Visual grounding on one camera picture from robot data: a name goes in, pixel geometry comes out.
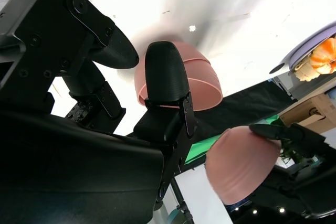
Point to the green cloth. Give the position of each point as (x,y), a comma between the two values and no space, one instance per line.
(204,145)

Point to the black stand pole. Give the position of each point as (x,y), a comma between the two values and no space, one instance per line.
(181,200)

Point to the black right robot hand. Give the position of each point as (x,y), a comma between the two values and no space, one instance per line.
(65,169)

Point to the beige food item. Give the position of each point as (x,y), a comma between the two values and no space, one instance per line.
(305,73)

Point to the black backdrop cloth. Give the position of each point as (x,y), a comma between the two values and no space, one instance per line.
(249,103)

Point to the brown cardboard box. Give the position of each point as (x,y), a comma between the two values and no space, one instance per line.
(309,113)

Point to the orange fruit pieces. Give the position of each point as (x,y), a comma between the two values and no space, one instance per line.
(324,56)

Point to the black round table grommet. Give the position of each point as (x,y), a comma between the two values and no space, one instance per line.
(278,68)

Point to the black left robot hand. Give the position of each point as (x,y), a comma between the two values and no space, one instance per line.
(309,187)

